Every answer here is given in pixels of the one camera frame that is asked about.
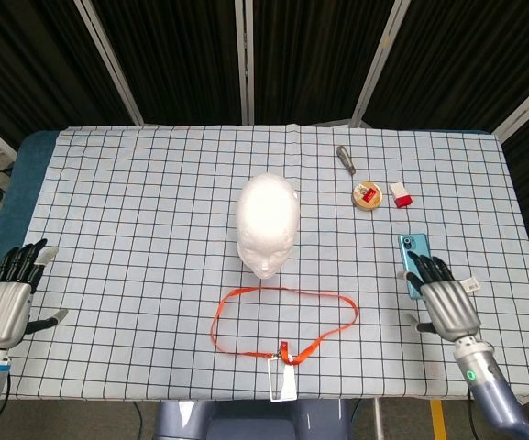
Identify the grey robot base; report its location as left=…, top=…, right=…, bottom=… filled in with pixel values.
left=153, top=398, right=352, bottom=440

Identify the grey metal oblong tool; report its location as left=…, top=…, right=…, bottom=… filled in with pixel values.
left=336, top=145, right=359, bottom=176

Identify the checkered white tablecloth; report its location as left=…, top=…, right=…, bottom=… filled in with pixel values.
left=9, top=123, right=529, bottom=402

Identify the clear badge holder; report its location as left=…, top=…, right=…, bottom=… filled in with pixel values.
left=267, top=357, right=298, bottom=403

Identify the white foam mannequin head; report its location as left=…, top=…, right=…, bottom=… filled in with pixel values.
left=236, top=171, right=302, bottom=280

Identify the white and red small box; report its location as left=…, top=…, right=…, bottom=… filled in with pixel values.
left=388, top=181, right=414, bottom=211

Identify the orange lanyard strap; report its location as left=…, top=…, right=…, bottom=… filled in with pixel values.
left=210, top=286, right=360, bottom=367

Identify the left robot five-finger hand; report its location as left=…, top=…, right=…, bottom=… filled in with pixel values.
left=0, top=237, right=70, bottom=352

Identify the blue padded table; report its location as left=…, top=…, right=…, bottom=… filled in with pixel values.
left=0, top=129, right=61, bottom=322

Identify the teal smartphone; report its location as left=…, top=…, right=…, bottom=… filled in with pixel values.
left=398, top=233, right=430, bottom=301

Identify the white table leg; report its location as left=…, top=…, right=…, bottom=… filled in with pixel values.
left=372, top=397, right=385, bottom=440

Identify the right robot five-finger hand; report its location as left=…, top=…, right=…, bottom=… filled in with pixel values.
left=396, top=249, right=483, bottom=343

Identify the round gold tin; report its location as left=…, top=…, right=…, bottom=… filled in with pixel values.
left=350, top=181, right=384, bottom=213

